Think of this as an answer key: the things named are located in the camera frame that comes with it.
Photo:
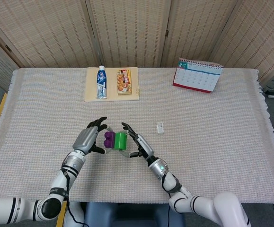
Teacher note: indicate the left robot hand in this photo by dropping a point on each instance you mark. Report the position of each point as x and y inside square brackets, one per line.
[87, 139]

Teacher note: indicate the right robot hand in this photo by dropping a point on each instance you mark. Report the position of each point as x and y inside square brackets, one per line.
[142, 144]

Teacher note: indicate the purple building block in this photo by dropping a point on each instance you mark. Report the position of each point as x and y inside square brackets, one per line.
[108, 139]

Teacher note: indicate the green cylinder block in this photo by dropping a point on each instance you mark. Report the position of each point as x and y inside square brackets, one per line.
[120, 141]

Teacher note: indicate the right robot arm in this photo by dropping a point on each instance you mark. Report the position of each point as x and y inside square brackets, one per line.
[198, 201]

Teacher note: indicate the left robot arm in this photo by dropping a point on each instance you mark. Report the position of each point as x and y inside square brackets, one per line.
[56, 184]

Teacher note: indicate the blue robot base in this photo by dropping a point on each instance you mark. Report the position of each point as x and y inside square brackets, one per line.
[132, 215]

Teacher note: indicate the small white eraser box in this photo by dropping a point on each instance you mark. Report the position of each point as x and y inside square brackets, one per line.
[160, 128]

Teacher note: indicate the light wooden board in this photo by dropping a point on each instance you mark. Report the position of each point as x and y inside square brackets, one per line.
[112, 94]

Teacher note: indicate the beige woven tablecloth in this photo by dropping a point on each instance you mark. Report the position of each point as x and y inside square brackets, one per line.
[198, 153]

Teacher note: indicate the blue white toothpaste tube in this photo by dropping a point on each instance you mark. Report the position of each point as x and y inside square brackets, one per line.
[102, 82]

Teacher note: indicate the yellow curry box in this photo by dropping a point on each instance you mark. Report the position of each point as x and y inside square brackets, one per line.
[124, 82]

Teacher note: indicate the red desk calendar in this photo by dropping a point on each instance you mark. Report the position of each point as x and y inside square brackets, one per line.
[196, 78]

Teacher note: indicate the woven folding screen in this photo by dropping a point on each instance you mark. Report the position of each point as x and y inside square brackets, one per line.
[132, 33]

